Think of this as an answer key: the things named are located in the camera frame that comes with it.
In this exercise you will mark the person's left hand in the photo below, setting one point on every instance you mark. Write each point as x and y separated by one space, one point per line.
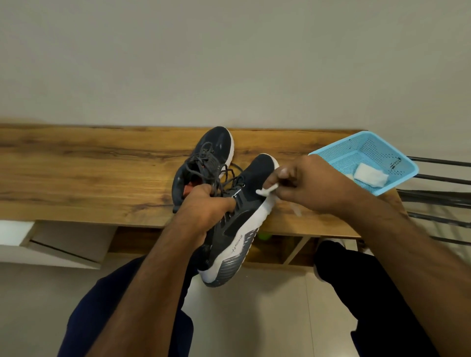
198 217

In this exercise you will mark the black metal shoe rack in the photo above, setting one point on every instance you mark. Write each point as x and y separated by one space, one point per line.
434 196

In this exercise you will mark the person's right hand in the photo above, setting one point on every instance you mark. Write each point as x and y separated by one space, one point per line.
320 184

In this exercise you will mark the blue plastic basket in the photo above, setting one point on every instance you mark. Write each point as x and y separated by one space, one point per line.
368 147

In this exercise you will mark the wooden table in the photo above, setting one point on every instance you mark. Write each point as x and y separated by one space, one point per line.
92 169

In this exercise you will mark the green ball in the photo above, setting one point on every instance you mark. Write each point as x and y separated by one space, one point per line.
264 236

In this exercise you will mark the white drawer unit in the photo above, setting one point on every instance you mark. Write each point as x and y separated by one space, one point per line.
73 242

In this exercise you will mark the person's right forearm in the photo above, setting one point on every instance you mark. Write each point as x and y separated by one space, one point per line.
419 279

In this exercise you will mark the person's left forearm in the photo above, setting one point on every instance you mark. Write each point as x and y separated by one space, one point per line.
147 305

